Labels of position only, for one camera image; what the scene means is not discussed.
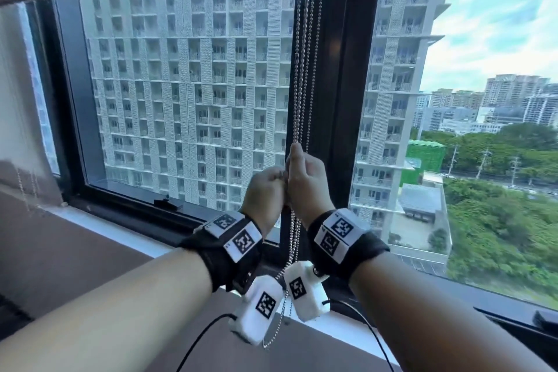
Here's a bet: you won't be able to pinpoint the green roofed building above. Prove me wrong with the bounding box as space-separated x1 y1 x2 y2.
400 139 446 187

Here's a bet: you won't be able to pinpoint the person's right forearm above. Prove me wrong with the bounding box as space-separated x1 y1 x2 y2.
348 252 546 372

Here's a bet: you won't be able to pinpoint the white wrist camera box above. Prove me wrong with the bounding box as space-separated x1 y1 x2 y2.
284 260 331 323
228 273 285 346

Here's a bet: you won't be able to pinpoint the black right camera cable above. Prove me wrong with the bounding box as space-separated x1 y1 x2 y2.
322 297 395 372

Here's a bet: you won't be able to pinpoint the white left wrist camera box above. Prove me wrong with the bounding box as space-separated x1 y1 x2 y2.
228 273 285 346

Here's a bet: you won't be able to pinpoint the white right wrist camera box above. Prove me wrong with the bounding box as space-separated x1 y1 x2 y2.
284 260 331 323

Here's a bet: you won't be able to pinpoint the distant city buildings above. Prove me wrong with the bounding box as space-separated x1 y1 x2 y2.
412 74 558 135

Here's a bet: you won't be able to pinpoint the black left wristband with markers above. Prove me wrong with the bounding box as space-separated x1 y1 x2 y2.
178 210 264 294

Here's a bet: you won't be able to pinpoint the black window frame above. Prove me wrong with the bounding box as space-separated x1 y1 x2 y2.
26 0 558 364

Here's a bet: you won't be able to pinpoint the person's right hand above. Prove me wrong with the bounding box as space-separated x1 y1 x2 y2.
285 142 337 231

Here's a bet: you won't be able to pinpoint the person's left hand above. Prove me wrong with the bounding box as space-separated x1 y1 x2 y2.
240 166 288 237

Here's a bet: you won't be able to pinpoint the black window latch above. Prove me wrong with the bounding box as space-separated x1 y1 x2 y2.
153 195 184 210
532 310 558 338

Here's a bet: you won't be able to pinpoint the black camera cable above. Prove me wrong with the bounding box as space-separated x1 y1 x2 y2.
176 313 238 372
322 297 395 372

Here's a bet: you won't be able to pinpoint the black wristband with markers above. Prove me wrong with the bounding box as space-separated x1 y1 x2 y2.
307 208 390 283
178 210 264 294

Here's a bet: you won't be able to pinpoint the frosted window pane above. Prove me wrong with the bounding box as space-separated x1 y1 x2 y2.
0 3 62 207

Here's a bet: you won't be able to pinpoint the black right wristband with markers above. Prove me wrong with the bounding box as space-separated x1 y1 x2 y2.
307 208 390 283

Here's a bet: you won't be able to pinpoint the tall grey apartment building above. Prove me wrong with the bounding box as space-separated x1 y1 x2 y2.
78 0 459 274

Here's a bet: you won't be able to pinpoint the black left camera cable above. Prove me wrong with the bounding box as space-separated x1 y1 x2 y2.
176 313 238 372

